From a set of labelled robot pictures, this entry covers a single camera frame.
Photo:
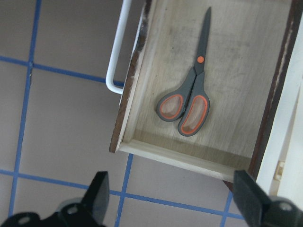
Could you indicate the white foam box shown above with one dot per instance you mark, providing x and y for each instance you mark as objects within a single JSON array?
[{"x": 281, "y": 171}]

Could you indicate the dark wooden drawer cabinet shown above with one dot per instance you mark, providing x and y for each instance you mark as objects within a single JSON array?
[{"x": 256, "y": 41}]

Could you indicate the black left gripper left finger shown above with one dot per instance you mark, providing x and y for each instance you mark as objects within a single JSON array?
[{"x": 96, "y": 198}]

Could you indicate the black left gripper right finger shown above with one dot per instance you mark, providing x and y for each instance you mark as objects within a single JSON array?
[{"x": 250, "y": 199}]

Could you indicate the orange grey handled scissors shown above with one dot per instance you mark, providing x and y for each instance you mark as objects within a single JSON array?
[{"x": 189, "y": 102}]

